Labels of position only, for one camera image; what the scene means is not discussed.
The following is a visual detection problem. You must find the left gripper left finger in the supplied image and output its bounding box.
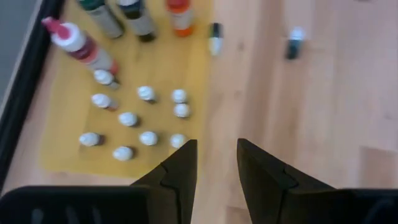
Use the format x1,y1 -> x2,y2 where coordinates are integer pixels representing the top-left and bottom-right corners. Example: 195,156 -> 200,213
0,139 -> 198,224

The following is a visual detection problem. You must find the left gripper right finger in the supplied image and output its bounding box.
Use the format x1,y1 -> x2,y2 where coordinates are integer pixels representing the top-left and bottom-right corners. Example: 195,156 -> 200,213
236,138 -> 398,224

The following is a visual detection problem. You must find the small orange label dropper bottle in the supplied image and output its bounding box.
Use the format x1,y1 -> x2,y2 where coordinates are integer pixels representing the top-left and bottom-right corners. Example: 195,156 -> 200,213
90,93 -> 119,112

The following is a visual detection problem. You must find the small green dropper bottle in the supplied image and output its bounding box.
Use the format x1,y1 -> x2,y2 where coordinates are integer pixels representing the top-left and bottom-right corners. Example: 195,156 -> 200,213
169,133 -> 187,149

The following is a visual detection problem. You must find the small brown dropper bottle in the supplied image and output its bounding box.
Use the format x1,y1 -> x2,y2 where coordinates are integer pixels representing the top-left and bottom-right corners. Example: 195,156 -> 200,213
136,85 -> 158,104

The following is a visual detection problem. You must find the small black dropper bottle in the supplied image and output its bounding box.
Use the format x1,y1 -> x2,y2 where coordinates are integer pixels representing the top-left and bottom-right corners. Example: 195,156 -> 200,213
170,88 -> 189,104

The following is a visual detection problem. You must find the large pink cap bottle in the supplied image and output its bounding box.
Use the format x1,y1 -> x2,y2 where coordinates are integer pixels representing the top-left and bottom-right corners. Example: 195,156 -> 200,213
41,16 -> 119,75

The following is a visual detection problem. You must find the small teal dropper bottle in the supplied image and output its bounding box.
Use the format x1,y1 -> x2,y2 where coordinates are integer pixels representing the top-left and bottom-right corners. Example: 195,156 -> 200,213
208,22 -> 224,57
285,26 -> 306,60

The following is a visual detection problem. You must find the large green cap bottle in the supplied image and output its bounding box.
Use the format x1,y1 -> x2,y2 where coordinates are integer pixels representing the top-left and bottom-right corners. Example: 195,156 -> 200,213
76,0 -> 126,40

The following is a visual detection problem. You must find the large black cap bottle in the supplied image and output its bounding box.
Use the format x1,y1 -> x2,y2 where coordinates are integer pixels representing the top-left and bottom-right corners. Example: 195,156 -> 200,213
115,0 -> 157,44

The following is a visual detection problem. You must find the large orange cap bottle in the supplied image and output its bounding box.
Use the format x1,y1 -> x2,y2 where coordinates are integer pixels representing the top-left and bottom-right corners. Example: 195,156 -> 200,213
165,0 -> 196,38

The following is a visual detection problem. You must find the yellow plastic tray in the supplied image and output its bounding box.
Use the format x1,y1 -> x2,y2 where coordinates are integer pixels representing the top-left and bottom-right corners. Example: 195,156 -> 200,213
39,0 -> 215,180

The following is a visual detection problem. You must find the black metal table frame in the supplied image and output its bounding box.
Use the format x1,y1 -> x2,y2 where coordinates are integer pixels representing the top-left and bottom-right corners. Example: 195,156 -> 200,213
0,0 -> 66,194

